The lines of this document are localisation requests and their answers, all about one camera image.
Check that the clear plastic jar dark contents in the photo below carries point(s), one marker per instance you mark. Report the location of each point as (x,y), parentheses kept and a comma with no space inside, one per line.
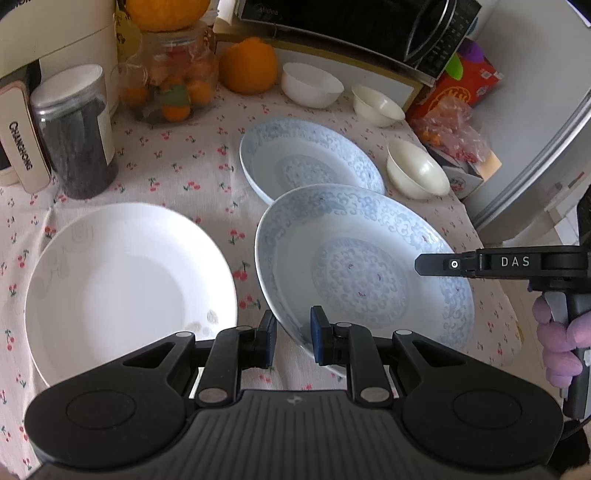
(78,143)

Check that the black microwave oven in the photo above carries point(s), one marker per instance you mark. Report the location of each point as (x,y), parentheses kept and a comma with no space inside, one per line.
(346,23)

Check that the white ceramic bowl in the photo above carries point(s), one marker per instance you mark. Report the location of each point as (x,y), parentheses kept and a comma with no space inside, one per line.
(311,85)

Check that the cream ceramic bowl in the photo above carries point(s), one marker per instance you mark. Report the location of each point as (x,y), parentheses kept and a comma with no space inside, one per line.
(415,170)
(376,106)

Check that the orange fruit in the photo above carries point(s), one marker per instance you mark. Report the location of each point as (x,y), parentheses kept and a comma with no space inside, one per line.
(249,67)
(166,14)

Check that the yellow paper tag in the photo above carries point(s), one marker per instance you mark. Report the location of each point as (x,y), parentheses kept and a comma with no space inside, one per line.
(127,37)

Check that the glass jar of small fruits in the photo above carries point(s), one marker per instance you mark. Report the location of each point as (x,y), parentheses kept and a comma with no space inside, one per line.
(171,83)

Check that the person's right hand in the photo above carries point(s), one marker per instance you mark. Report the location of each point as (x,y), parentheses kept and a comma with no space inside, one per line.
(561,360)

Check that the cherry print tablecloth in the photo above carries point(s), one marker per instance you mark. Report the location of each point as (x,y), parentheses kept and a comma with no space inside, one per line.
(184,175)

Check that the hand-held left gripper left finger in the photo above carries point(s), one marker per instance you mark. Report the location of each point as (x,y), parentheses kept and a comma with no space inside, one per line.
(270,341)

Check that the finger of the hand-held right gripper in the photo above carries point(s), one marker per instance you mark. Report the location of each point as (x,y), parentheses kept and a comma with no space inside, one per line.
(443,264)

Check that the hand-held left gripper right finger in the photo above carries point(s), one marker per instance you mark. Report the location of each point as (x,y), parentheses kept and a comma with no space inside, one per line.
(319,337)

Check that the clear plastic snack bag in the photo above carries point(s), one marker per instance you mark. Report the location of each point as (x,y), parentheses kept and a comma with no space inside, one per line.
(448,129)

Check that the blue patterned plate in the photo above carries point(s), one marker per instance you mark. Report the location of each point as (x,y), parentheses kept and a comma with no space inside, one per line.
(304,157)
(360,240)

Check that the plain white plate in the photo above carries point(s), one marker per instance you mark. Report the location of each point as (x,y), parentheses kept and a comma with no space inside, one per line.
(129,290)

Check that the white and black air fryer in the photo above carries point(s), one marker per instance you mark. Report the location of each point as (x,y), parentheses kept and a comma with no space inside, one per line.
(69,32)

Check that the red cardboard box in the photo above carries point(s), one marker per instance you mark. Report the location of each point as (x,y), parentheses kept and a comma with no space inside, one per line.
(461,87)

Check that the silver refrigerator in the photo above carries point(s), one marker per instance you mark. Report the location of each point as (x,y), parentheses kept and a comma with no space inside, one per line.
(545,157)

